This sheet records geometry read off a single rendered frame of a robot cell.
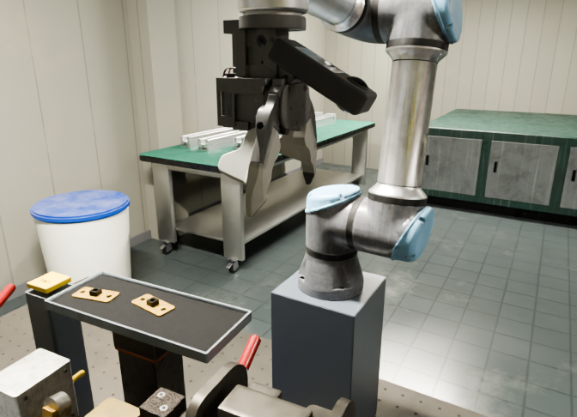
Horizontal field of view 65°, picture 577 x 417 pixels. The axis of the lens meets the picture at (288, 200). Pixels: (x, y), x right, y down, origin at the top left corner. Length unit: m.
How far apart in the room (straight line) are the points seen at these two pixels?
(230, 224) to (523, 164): 3.04
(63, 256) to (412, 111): 2.53
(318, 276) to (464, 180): 4.31
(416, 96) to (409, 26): 0.12
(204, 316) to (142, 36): 3.36
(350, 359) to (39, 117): 3.00
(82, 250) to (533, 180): 4.12
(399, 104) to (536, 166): 4.27
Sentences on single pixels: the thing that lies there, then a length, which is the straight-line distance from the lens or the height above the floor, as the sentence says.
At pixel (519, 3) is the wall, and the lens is 7.40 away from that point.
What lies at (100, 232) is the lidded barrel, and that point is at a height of 0.58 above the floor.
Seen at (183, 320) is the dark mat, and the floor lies 1.16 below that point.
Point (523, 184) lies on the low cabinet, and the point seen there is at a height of 0.37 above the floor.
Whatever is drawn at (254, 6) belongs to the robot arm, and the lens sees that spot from 0.49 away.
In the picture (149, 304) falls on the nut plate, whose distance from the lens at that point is 0.89.
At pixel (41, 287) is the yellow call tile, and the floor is 1.16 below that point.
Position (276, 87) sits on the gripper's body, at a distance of 0.48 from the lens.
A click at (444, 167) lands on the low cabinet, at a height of 0.45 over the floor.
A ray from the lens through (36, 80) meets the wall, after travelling 3.62.
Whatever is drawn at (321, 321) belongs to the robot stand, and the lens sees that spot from 1.00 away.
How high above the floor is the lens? 1.60
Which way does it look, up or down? 18 degrees down
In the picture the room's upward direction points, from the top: straight up
